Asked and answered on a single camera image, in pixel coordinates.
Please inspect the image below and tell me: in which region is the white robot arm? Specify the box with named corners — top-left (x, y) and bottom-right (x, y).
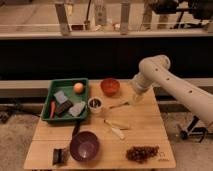
top-left (131, 55), bottom-right (213, 128)

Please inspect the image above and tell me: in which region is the metal fork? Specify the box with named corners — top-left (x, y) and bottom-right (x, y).
top-left (109, 101), bottom-right (132, 109)

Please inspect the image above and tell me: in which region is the red bowl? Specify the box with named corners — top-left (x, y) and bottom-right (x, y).
top-left (100, 78), bottom-right (120, 96)

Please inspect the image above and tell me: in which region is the small white cup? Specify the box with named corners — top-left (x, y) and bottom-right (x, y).
top-left (88, 97), bottom-right (103, 114)

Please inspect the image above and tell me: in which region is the bunch of dark grapes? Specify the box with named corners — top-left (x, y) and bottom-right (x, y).
top-left (126, 146), bottom-right (159, 163)

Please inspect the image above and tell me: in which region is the orange round fruit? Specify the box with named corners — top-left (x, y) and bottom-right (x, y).
top-left (73, 82), bottom-right (84, 93)

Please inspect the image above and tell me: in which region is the wheeled stand base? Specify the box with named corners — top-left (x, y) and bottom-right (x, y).
top-left (177, 116), bottom-right (213, 143)

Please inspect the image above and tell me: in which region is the grey crumpled cloth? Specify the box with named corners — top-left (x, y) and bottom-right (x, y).
top-left (68, 101), bottom-right (86, 117)

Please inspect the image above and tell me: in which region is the green plastic tray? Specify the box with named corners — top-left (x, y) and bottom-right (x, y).
top-left (41, 78), bottom-right (89, 124)

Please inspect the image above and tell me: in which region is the purple bowl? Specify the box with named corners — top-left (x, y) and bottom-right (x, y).
top-left (70, 131), bottom-right (100, 162)

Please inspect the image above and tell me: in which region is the dark brown block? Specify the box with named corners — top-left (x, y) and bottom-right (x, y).
top-left (55, 100), bottom-right (73, 116)

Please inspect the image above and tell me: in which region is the blue sponge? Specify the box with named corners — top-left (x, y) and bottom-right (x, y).
top-left (54, 90), bottom-right (68, 104)

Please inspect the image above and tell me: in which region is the wooden handled knife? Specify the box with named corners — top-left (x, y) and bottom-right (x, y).
top-left (104, 119), bottom-right (131, 130)

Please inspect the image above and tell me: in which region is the cream handled utensil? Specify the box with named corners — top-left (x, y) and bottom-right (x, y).
top-left (110, 127), bottom-right (125, 140)

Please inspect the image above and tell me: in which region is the black spatula handle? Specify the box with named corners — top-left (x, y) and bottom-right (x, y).
top-left (72, 121), bottom-right (81, 137)

